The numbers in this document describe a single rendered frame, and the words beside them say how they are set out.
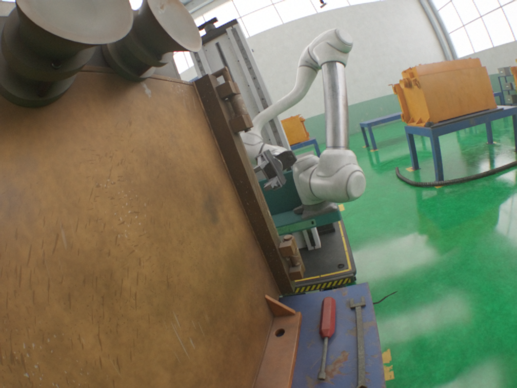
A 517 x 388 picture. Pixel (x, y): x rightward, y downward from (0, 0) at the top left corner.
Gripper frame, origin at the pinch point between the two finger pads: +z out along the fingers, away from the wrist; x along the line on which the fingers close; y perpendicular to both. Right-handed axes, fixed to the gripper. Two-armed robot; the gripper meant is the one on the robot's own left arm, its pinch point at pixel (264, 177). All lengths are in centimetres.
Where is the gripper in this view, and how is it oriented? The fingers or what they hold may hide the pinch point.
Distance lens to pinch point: 64.5
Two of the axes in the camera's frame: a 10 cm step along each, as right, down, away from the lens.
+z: -2.4, 3.3, -9.1
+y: -8.3, 4.2, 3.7
